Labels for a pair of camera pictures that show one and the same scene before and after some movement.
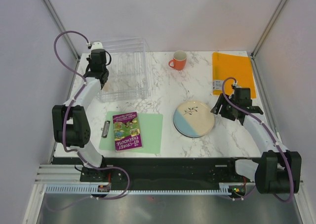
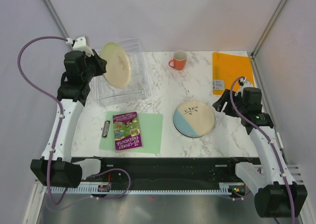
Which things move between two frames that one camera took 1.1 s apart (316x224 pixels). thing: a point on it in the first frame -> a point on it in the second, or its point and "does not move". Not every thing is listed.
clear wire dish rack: x=128 y=78 does not move
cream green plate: x=108 y=87 -> x=118 y=69
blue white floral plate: x=193 y=119 does not move
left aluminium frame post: x=53 y=12 does not move
